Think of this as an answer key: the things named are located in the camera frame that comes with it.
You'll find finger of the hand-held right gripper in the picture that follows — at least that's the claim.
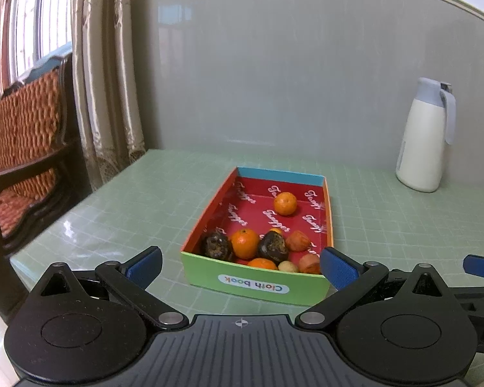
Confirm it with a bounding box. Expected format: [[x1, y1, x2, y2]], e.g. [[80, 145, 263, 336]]
[[462, 254, 484, 282]]

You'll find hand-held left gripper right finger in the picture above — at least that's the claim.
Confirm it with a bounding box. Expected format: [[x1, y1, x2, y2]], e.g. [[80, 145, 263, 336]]
[[294, 246, 458, 329]]

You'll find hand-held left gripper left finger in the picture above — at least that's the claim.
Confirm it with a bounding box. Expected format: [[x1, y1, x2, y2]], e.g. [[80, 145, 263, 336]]
[[28, 245, 188, 329]]

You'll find orange carrot piece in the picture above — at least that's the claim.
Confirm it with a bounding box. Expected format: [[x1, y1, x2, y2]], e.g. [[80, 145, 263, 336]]
[[286, 231, 311, 252], [298, 253, 321, 275]]

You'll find dark brown water chestnut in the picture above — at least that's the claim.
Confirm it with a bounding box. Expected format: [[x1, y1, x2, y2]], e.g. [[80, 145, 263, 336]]
[[202, 232, 235, 261], [258, 232, 289, 263]]

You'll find colourful cardboard box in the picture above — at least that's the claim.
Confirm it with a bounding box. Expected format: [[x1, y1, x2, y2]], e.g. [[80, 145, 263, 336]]
[[180, 166, 334, 306]]

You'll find orange mandarin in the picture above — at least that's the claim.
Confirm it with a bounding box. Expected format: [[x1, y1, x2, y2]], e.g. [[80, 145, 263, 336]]
[[273, 192, 297, 216], [248, 257, 278, 271], [231, 228, 259, 260]]

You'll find white thermos jug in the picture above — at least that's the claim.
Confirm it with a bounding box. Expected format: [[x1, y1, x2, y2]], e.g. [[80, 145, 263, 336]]
[[395, 77, 456, 193]]

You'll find beige curtain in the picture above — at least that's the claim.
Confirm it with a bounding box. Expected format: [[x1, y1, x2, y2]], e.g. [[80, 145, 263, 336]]
[[70, 0, 148, 194]]

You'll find wooden chair with woven cushion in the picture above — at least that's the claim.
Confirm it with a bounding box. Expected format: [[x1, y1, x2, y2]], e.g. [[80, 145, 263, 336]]
[[0, 54, 91, 323]]

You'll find window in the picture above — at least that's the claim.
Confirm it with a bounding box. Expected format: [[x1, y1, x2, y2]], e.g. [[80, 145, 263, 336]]
[[0, 0, 74, 101]]

